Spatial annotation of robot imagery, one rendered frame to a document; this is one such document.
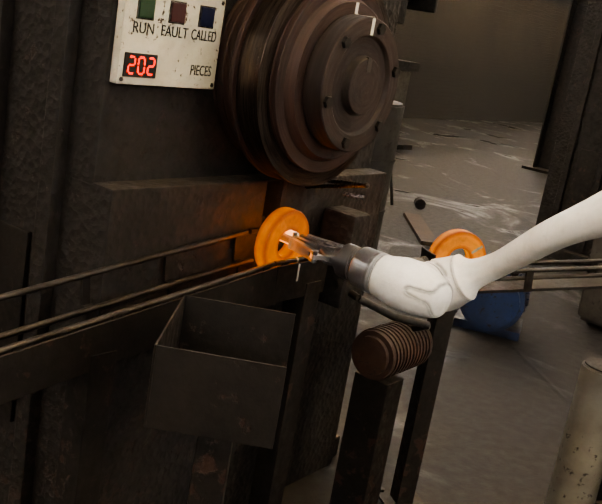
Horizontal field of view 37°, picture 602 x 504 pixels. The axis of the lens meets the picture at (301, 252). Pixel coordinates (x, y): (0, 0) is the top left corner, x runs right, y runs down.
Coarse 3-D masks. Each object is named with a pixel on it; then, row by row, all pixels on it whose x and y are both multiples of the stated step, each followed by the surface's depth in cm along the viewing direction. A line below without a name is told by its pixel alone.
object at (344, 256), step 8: (320, 248) 191; (344, 248) 187; (352, 248) 187; (360, 248) 188; (328, 256) 188; (336, 256) 187; (344, 256) 186; (352, 256) 186; (336, 264) 187; (344, 264) 186; (336, 272) 188; (344, 272) 186
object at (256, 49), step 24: (264, 0) 177; (288, 0) 173; (264, 24) 174; (264, 48) 172; (240, 72) 176; (264, 72) 174; (240, 96) 178; (264, 96) 176; (240, 120) 181; (264, 120) 178; (264, 144) 180; (288, 168) 188; (336, 168) 203
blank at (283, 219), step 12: (276, 216) 194; (288, 216) 196; (300, 216) 199; (264, 228) 194; (276, 228) 194; (288, 228) 197; (300, 228) 201; (264, 240) 193; (276, 240) 195; (264, 252) 193; (276, 252) 196; (288, 252) 201
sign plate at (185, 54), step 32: (128, 0) 159; (160, 0) 165; (192, 0) 171; (224, 0) 178; (128, 32) 161; (160, 32) 167; (192, 32) 174; (128, 64) 163; (160, 64) 170; (192, 64) 176
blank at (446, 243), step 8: (448, 232) 228; (456, 232) 227; (464, 232) 227; (440, 240) 227; (448, 240) 226; (456, 240) 227; (464, 240) 228; (472, 240) 228; (480, 240) 229; (432, 248) 228; (440, 248) 226; (448, 248) 227; (456, 248) 228; (464, 248) 229; (472, 248) 229; (480, 248) 230; (440, 256) 227; (472, 256) 230; (480, 256) 231
